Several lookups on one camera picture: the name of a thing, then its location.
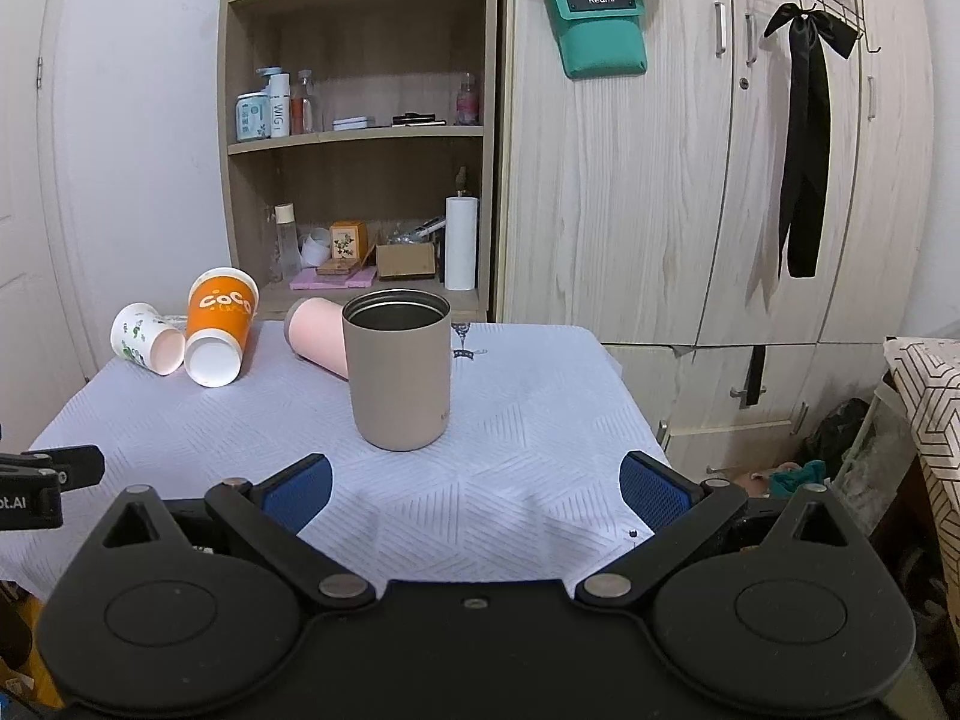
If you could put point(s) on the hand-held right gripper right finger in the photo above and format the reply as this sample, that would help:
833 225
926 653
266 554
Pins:
656 495

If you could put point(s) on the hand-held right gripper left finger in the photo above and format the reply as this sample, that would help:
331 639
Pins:
300 495

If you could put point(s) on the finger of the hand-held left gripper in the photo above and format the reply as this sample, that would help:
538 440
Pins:
75 463

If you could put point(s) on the white floral paper cup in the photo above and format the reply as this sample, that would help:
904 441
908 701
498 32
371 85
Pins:
139 334

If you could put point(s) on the pink paper cup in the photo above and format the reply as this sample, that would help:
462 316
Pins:
319 334

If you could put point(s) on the orange paper cup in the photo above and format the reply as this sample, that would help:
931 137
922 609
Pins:
221 315

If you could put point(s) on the beige metal tumbler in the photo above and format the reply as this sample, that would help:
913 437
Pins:
397 390

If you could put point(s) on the teal cloth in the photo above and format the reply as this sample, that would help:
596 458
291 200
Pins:
802 474

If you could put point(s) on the white patterned tablecloth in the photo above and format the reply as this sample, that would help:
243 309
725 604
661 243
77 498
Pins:
487 465

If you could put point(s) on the dark bag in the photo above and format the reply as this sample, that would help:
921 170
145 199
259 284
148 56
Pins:
840 431

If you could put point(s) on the pink flat pad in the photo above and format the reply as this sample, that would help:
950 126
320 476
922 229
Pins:
330 281

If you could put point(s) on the small wooden box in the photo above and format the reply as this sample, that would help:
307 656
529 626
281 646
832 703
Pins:
337 268

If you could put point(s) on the white mug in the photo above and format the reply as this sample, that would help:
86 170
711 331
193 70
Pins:
315 249

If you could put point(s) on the clear bottle with beige cap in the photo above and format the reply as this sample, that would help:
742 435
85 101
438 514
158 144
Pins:
286 247

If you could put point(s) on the brown cardboard box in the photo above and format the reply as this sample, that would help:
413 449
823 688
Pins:
405 261

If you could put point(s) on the yellow floral box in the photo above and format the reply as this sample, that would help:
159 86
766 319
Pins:
348 241

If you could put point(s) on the clear plastic bag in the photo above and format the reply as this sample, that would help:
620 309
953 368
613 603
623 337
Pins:
412 231

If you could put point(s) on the geometric patterned cushion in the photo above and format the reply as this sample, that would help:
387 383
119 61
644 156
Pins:
934 405

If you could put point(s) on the white paper towel roll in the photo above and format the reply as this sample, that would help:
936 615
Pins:
460 247

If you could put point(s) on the light wooden wardrobe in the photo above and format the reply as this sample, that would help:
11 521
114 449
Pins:
615 202

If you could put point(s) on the white door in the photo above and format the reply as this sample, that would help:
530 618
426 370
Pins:
30 165

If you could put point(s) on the wooden shelf unit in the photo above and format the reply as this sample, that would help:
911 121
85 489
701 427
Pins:
360 180

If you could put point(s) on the white flat tin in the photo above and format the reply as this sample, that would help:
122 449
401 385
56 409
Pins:
352 122

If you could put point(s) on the teal and white tub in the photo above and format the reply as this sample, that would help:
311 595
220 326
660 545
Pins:
251 118

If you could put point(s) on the clear bottle with red liquid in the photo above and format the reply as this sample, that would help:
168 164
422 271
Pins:
303 109

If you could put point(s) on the white pump bottle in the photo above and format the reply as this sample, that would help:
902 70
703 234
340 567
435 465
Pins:
278 109

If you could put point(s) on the black flat case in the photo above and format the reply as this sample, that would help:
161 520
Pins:
416 119

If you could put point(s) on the black ribbon bow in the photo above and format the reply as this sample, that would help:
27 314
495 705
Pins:
810 127

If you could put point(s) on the pink jar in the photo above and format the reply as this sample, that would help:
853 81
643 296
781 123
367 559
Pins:
467 103

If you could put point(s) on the teal pouch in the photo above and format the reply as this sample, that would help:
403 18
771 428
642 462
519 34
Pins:
600 45

